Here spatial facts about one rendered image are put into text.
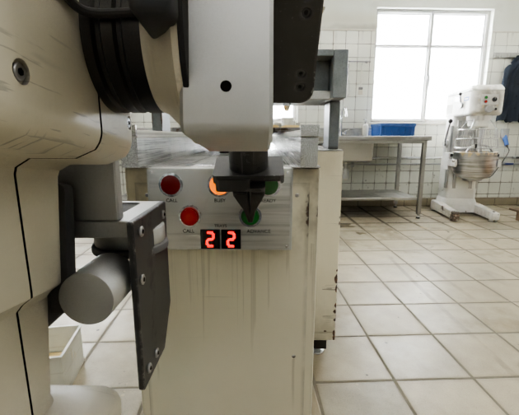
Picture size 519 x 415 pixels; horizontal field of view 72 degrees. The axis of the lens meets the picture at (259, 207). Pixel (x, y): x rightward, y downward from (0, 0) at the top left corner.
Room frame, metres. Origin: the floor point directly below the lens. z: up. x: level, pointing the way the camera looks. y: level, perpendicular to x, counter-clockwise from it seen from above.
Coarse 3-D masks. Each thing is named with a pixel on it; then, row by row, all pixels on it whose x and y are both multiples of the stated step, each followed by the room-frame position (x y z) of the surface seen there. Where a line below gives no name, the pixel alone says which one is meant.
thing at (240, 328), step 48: (144, 192) 0.61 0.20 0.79; (192, 288) 0.61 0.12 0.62; (240, 288) 0.61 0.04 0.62; (288, 288) 0.61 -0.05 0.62; (192, 336) 0.61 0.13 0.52; (240, 336) 0.61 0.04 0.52; (288, 336) 0.61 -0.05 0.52; (192, 384) 0.61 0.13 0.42; (240, 384) 0.61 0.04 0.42; (288, 384) 0.61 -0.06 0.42
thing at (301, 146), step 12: (288, 132) 0.85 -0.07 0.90; (300, 132) 0.58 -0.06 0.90; (312, 132) 0.57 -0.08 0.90; (276, 144) 1.75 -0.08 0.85; (288, 144) 0.86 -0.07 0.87; (300, 144) 0.58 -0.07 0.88; (312, 144) 0.58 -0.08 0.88; (288, 156) 0.85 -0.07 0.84; (300, 156) 0.58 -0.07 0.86; (312, 156) 0.58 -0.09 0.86
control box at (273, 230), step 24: (168, 168) 0.58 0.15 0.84; (192, 168) 0.58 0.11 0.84; (288, 168) 0.58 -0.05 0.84; (192, 192) 0.58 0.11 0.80; (288, 192) 0.58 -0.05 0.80; (168, 216) 0.58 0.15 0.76; (216, 216) 0.58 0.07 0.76; (240, 216) 0.58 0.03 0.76; (264, 216) 0.58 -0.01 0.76; (288, 216) 0.58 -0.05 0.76; (168, 240) 0.58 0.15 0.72; (192, 240) 0.58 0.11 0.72; (216, 240) 0.58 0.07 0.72; (240, 240) 0.58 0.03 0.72; (264, 240) 0.58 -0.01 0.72; (288, 240) 0.58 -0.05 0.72
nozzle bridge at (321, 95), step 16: (320, 64) 1.38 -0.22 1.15; (336, 64) 1.30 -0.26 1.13; (320, 80) 1.38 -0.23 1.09; (336, 80) 1.30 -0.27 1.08; (320, 96) 1.33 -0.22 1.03; (336, 96) 1.30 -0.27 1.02; (336, 112) 1.40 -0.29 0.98; (160, 128) 1.41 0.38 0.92; (336, 128) 1.40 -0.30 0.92; (336, 144) 1.40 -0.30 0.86
